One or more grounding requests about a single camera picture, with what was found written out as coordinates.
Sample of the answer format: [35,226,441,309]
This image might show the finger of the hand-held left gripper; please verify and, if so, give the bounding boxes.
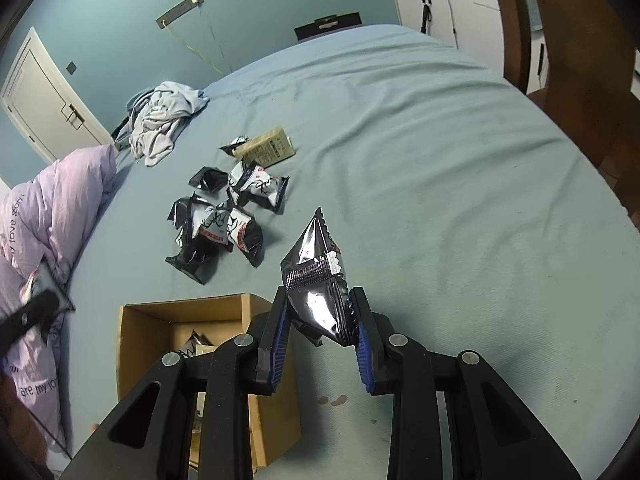
[0,289,62,357]

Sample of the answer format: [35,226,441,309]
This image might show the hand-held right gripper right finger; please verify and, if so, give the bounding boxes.
[347,287,583,480]

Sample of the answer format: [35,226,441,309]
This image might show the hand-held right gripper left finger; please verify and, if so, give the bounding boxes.
[60,285,296,480]

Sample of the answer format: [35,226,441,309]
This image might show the black white snack packet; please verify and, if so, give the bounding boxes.
[20,260,76,313]
[280,206,351,347]

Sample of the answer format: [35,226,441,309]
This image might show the pile of black white packets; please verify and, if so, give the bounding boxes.
[175,329,216,361]
[165,135,291,286]

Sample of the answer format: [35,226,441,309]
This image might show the brown cardboard box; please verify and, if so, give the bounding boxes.
[116,292,303,471]

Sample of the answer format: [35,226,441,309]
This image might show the beige paper packet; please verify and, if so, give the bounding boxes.
[234,127,296,168]

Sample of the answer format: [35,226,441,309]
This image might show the person's left hand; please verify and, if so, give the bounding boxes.
[0,376,49,467]

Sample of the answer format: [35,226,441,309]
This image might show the purple printed duvet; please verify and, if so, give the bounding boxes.
[0,144,118,461]

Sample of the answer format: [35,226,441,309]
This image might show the bed with blue sheet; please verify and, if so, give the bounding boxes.
[65,24,640,480]

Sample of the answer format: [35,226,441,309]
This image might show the white door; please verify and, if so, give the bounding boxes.
[0,27,113,161]

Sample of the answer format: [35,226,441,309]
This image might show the light grey garment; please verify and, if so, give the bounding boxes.
[129,81,210,167]

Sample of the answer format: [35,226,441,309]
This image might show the blue grey garment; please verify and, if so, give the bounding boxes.
[112,87,156,147]

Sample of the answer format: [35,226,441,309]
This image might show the white cabinet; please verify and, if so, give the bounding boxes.
[387,0,551,96]

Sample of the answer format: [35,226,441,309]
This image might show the brown wooden chair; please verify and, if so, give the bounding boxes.
[487,0,640,221]

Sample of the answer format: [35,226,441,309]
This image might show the black cable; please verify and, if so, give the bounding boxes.
[25,404,69,455]

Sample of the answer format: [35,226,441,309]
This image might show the yellow thin cable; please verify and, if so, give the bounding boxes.
[169,24,223,75]

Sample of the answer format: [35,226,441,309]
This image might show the dark thin cable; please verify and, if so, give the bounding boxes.
[199,2,235,75]

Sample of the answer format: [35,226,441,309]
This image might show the metal wall bracket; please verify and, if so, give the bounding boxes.
[156,0,205,29]

